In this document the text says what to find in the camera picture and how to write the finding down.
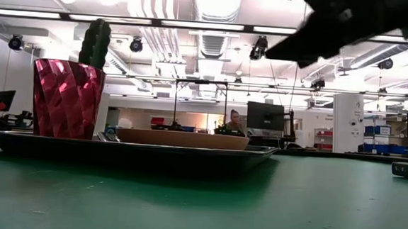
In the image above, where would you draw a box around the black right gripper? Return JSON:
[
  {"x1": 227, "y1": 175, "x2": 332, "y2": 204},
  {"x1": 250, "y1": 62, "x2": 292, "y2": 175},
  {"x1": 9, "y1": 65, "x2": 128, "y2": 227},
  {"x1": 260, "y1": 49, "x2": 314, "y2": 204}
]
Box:
[{"x1": 264, "y1": 0, "x2": 408, "y2": 76}]

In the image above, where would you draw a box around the peach round plate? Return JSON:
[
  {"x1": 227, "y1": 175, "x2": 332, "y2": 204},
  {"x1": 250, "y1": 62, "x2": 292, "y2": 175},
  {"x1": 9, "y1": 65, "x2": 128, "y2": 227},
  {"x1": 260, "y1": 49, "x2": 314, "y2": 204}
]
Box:
[{"x1": 115, "y1": 126, "x2": 250, "y2": 152}]

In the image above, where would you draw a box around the red faceted plastic cup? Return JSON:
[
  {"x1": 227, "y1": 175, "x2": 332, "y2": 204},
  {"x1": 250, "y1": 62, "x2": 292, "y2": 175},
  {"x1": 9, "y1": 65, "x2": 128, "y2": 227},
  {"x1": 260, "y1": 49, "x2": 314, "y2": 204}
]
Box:
[{"x1": 29, "y1": 57, "x2": 107, "y2": 141}]

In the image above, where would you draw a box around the black plastic tray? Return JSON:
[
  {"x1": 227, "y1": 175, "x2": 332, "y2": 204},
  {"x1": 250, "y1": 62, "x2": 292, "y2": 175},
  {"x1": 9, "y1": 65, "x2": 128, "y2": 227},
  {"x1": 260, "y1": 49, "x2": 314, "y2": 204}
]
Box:
[{"x1": 0, "y1": 129, "x2": 280, "y2": 177}]

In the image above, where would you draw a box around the black ceiling spotlight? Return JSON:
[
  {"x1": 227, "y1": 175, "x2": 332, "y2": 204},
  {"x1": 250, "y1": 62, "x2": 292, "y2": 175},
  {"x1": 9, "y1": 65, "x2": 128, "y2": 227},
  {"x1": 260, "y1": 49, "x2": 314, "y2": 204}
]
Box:
[
  {"x1": 310, "y1": 78, "x2": 327, "y2": 91},
  {"x1": 8, "y1": 34, "x2": 26, "y2": 52},
  {"x1": 128, "y1": 36, "x2": 145, "y2": 54},
  {"x1": 376, "y1": 57, "x2": 395, "y2": 72},
  {"x1": 249, "y1": 34, "x2": 270, "y2": 62}
]

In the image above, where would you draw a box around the white column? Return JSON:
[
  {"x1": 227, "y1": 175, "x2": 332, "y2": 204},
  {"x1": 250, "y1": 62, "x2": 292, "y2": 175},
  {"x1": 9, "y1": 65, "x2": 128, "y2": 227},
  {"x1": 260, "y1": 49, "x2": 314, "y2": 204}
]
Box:
[{"x1": 330, "y1": 93, "x2": 367, "y2": 155}]

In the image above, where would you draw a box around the person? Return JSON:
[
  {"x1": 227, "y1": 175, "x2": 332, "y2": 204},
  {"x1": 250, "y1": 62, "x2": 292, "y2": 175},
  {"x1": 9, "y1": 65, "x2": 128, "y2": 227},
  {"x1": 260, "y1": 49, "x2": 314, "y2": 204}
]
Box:
[{"x1": 223, "y1": 108, "x2": 248, "y2": 136}]

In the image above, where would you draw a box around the blue storage bin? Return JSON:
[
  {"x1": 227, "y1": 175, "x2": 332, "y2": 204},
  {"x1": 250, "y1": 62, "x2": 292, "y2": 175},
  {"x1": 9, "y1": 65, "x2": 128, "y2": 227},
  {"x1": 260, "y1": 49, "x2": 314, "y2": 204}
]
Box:
[
  {"x1": 364, "y1": 123, "x2": 393, "y2": 137},
  {"x1": 357, "y1": 142, "x2": 408, "y2": 156}
]

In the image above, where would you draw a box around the green table mat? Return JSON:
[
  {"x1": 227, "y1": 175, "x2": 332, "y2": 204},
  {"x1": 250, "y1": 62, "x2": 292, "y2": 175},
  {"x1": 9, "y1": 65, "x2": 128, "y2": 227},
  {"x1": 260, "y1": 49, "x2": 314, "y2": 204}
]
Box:
[{"x1": 0, "y1": 136, "x2": 408, "y2": 229}]

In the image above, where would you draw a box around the green cactus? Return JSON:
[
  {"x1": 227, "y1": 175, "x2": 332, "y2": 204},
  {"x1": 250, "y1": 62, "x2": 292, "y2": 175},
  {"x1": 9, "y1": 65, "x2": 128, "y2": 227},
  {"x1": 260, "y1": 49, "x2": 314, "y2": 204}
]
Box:
[{"x1": 78, "y1": 17, "x2": 113, "y2": 70}]

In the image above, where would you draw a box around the white ceiling air duct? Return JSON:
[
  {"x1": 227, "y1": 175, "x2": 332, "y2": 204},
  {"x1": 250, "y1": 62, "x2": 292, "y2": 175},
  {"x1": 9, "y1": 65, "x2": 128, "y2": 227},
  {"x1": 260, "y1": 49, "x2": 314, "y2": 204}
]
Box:
[{"x1": 189, "y1": 0, "x2": 248, "y2": 62}]

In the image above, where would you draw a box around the black aluminium table frame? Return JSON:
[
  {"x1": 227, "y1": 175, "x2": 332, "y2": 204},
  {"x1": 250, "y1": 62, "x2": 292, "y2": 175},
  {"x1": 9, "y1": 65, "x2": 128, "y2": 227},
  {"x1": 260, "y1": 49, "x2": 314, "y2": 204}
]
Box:
[{"x1": 0, "y1": 129, "x2": 408, "y2": 169}]

